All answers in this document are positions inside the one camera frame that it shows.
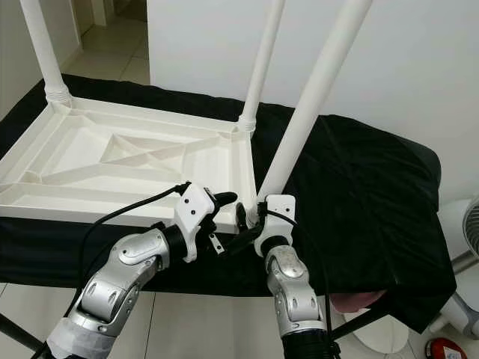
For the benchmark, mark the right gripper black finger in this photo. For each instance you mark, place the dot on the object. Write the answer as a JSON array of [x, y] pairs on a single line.
[[242, 218]]

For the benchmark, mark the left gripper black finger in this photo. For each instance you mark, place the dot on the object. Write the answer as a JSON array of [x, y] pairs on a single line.
[[241, 241], [226, 198]]

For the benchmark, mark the white plastic table top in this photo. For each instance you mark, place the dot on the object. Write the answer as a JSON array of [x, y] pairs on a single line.
[[75, 148]]

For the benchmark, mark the black tablecloth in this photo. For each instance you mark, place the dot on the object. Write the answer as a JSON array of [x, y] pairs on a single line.
[[367, 209]]

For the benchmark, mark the pink cushion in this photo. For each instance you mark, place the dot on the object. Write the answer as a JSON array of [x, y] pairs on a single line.
[[355, 301]]

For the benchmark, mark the dark grey table leg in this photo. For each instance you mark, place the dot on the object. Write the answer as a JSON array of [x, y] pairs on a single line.
[[363, 323]]

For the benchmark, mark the black stand leg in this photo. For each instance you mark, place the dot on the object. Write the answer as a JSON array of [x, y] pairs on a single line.
[[19, 330]]

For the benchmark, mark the red round appliance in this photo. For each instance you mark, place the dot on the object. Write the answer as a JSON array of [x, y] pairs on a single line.
[[445, 349]]

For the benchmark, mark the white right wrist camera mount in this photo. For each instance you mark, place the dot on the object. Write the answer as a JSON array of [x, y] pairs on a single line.
[[281, 209]]

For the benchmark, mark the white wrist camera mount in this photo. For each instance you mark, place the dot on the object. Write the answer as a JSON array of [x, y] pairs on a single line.
[[281, 209], [198, 209]]

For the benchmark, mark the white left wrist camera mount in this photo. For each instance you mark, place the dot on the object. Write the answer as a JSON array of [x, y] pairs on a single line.
[[198, 209]]

